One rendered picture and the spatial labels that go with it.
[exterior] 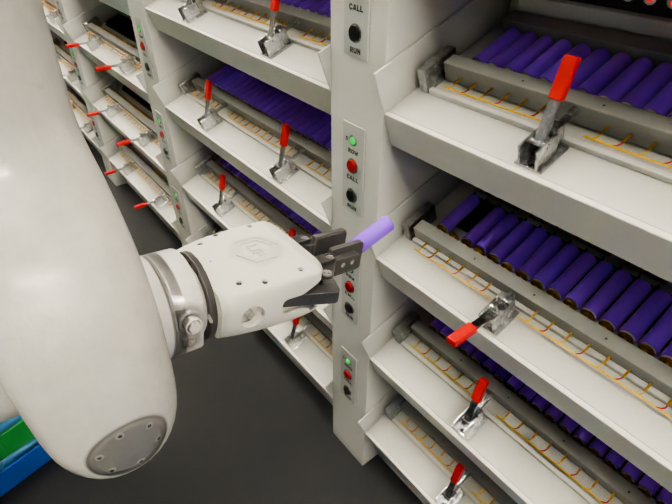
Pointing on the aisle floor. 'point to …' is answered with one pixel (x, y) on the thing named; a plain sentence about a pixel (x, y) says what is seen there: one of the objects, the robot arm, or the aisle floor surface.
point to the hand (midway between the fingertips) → (336, 252)
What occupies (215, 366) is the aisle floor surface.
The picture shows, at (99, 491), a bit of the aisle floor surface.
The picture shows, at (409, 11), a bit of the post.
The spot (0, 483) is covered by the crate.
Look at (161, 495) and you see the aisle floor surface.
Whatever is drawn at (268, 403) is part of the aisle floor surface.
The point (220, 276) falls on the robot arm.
